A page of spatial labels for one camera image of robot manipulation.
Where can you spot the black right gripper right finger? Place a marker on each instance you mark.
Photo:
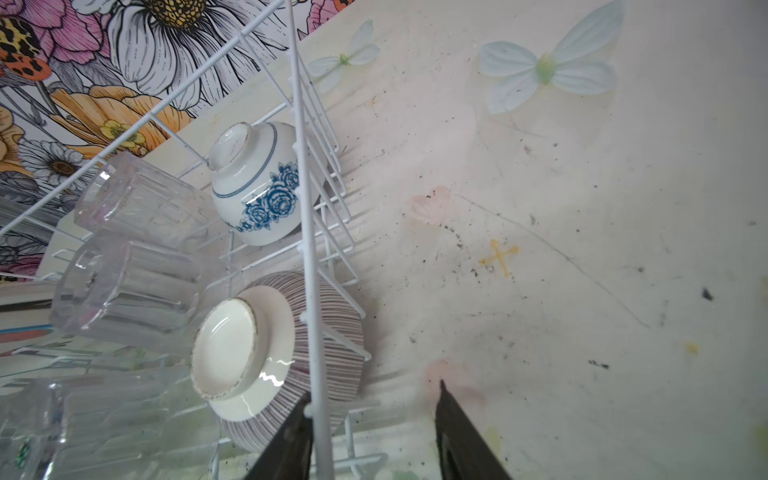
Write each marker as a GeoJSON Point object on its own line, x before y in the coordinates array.
{"type": "Point", "coordinates": [463, 454]}

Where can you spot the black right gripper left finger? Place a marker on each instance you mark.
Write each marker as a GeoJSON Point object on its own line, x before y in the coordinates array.
{"type": "Point", "coordinates": [288, 455]}

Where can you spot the white wire dish rack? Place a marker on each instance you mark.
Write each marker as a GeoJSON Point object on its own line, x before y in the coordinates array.
{"type": "Point", "coordinates": [324, 212]}

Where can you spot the striped brown white bowl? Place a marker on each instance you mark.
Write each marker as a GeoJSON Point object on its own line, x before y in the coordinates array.
{"type": "Point", "coordinates": [250, 358]}

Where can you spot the clear glass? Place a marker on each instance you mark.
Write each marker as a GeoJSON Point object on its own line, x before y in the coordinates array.
{"type": "Point", "coordinates": [145, 424]}
{"type": "Point", "coordinates": [132, 292]}
{"type": "Point", "coordinates": [130, 196]}

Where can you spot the clear glass near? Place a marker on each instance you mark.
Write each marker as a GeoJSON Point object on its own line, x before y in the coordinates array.
{"type": "Point", "coordinates": [132, 292]}

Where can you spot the white blue floral bowl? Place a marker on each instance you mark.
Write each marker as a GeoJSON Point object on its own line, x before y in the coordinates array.
{"type": "Point", "coordinates": [254, 177]}

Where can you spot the clear glass far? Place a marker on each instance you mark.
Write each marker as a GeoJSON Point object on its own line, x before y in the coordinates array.
{"type": "Point", "coordinates": [130, 196]}

